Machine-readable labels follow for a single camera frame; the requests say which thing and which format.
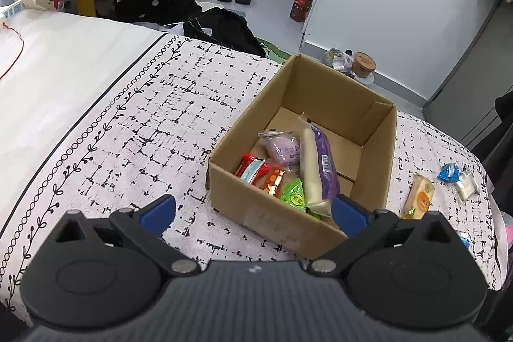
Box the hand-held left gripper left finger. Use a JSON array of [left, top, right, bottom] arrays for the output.
[[42, 195, 202, 279]]

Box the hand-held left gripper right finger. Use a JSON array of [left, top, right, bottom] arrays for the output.
[[307, 194, 469, 279]]

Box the long purple snack packet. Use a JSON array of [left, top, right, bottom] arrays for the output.
[[300, 113, 341, 217]]

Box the green packet with yellow print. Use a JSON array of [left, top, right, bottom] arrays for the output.
[[280, 178, 307, 213]]

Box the orange biscuit packet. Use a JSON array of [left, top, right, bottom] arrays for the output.
[[401, 173, 436, 221]]

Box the small orange snack packet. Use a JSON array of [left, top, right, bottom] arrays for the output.
[[260, 163, 288, 197]]

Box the cardboard box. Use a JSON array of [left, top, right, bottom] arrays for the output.
[[206, 54, 398, 260]]

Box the clear purple pastry packet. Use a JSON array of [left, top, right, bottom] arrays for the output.
[[258, 129, 301, 169]]

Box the red snack packet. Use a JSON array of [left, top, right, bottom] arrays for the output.
[[236, 153, 267, 185]]

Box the small blue snack packet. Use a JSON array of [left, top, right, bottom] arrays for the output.
[[438, 163, 461, 183]]

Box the white snack packet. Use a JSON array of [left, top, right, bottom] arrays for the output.
[[453, 166, 481, 202]]

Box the brown instant noodle cup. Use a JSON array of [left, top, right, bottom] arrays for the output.
[[353, 51, 378, 80]]

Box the clear plastic trash bag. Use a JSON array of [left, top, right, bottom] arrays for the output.
[[323, 47, 354, 71]]

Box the grey door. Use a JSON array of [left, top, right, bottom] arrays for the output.
[[423, 0, 513, 151]]

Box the white bed sheet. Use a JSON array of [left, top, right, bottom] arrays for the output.
[[0, 7, 169, 222]]

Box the green floor mat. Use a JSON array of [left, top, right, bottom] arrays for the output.
[[256, 38, 293, 64]]

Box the black bag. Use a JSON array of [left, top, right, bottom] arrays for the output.
[[183, 7, 267, 56]]

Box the black clothing pile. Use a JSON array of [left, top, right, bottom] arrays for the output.
[[114, 0, 203, 26]]

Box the red cooking oil bottle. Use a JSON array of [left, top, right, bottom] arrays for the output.
[[290, 0, 314, 23]]

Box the white power strip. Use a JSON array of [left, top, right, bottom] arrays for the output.
[[0, 3, 23, 21]]

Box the red cable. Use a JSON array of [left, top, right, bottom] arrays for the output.
[[0, 21, 27, 80]]

